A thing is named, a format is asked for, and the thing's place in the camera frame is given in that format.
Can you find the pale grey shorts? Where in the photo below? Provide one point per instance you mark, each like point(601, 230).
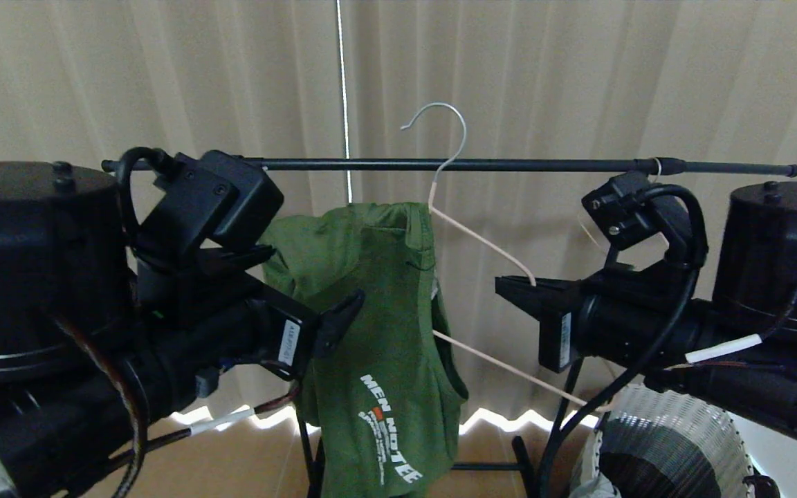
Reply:
point(592, 487)

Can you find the white laundry basket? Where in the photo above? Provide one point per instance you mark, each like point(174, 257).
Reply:
point(675, 436)

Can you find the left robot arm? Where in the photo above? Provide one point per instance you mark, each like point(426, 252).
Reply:
point(25, 263)

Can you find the black clothes rack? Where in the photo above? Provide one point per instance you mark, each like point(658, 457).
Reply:
point(509, 164)

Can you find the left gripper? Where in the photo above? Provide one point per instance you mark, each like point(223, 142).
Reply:
point(232, 339)

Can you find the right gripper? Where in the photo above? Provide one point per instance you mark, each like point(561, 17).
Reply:
point(627, 318)

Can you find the green printed t-shirt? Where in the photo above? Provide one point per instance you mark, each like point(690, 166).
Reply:
point(378, 311)

